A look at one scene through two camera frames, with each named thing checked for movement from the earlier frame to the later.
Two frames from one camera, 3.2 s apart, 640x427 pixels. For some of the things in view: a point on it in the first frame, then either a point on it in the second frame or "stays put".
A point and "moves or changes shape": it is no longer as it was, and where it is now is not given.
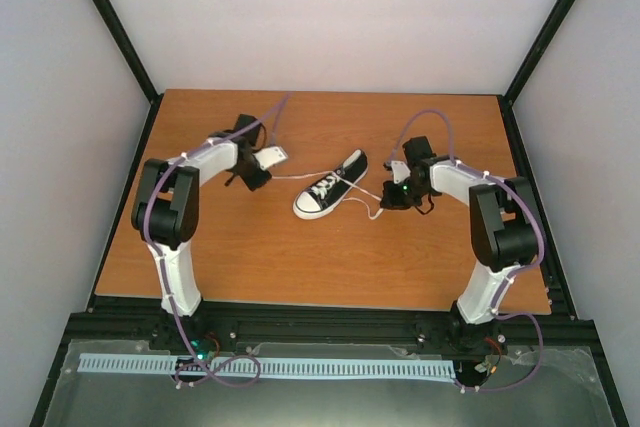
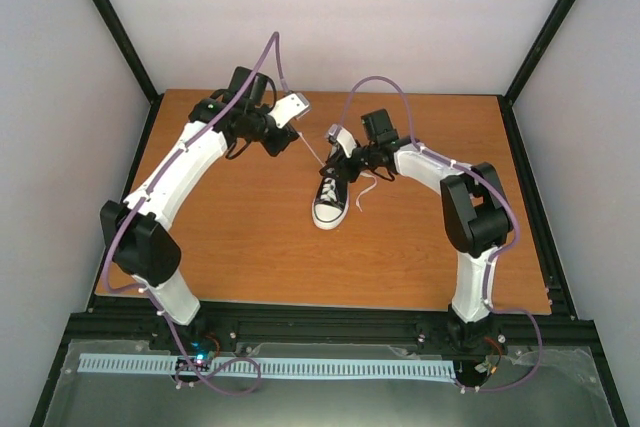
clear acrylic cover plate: [173, 382] stays put
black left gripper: [258, 183] -> [288, 137]
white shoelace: [328, 181] moves or changes shape
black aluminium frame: [125, 318] stays put
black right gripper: [390, 200] -> [344, 170]
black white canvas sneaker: [328, 193] moves or changes shape
